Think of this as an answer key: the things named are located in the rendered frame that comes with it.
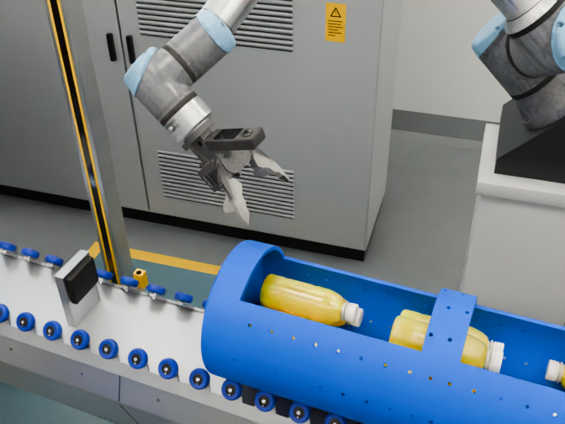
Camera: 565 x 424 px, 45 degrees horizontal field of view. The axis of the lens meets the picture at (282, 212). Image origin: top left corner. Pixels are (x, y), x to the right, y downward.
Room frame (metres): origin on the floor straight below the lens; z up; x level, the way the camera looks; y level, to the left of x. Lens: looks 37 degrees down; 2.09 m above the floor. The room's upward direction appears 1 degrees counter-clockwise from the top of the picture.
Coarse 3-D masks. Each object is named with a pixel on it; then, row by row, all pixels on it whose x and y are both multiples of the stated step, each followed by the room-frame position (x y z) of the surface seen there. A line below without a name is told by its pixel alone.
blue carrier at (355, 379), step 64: (256, 256) 1.01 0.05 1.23; (256, 320) 0.89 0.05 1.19; (384, 320) 1.02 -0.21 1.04; (448, 320) 0.83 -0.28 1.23; (512, 320) 0.93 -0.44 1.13; (256, 384) 0.85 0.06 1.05; (320, 384) 0.80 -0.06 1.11; (384, 384) 0.76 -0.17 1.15; (448, 384) 0.74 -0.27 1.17; (512, 384) 0.72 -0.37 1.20
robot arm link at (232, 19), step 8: (208, 0) 1.43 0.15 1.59; (216, 0) 1.41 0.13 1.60; (224, 0) 1.41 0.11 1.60; (232, 0) 1.41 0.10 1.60; (240, 0) 1.41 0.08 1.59; (248, 0) 1.42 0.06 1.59; (256, 0) 1.44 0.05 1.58; (208, 8) 1.40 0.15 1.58; (216, 8) 1.40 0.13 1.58; (224, 8) 1.40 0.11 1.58; (232, 8) 1.40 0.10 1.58; (240, 8) 1.41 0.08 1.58; (248, 8) 1.42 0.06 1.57; (224, 16) 1.39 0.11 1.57; (232, 16) 1.39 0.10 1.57; (240, 16) 1.41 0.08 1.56; (232, 24) 1.39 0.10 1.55; (232, 32) 1.40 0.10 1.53
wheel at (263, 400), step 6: (258, 396) 0.89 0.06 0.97; (264, 396) 0.88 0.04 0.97; (270, 396) 0.88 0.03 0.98; (258, 402) 0.88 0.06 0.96; (264, 402) 0.87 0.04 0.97; (270, 402) 0.87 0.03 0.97; (276, 402) 0.88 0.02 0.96; (258, 408) 0.87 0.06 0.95; (264, 408) 0.87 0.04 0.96; (270, 408) 0.87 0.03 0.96
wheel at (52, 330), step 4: (48, 324) 1.09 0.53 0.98; (52, 324) 1.09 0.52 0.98; (56, 324) 1.09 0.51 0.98; (60, 324) 1.10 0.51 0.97; (44, 328) 1.09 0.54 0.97; (48, 328) 1.09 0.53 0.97; (52, 328) 1.09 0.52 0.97; (56, 328) 1.08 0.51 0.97; (60, 328) 1.09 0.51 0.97; (44, 332) 1.08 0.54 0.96; (48, 332) 1.08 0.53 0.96; (52, 332) 1.08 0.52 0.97; (56, 332) 1.08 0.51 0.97; (60, 332) 1.08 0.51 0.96; (44, 336) 1.08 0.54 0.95; (48, 336) 1.08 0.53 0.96; (52, 336) 1.07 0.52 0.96; (56, 336) 1.07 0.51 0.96; (60, 336) 1.08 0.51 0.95; (52, 340) 1.07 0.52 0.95
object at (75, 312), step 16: (80, 256) 1.21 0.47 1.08; (64, 272) 1.15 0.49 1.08; (80, 272) 1.16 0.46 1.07; (96, 272) 1.21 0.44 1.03; (64, 288) 1.13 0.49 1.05; (80, 288) 1.15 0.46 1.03; (96, 288) 1.22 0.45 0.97; (64, 304) 1.14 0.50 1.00; (80, 304) 1.16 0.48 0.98; (96, 304) 1.20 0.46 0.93; (80, 320) 1.15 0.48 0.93
